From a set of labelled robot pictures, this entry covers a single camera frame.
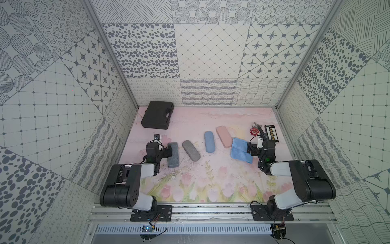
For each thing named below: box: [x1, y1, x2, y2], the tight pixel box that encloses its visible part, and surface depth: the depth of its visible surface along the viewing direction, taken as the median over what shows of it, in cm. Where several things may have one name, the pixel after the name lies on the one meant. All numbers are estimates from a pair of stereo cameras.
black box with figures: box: [264, 124, 279, 144], surface depth 106 cm
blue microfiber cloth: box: [230, 137, 254, 164], surface depth 97 cm
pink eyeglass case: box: [215, 125, 234, 149], surface depth 106 cm
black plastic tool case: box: [141, 100, 175, 130], surface depth 113 cm
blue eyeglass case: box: [204, 130, 216, 154], surface depth 103 cm
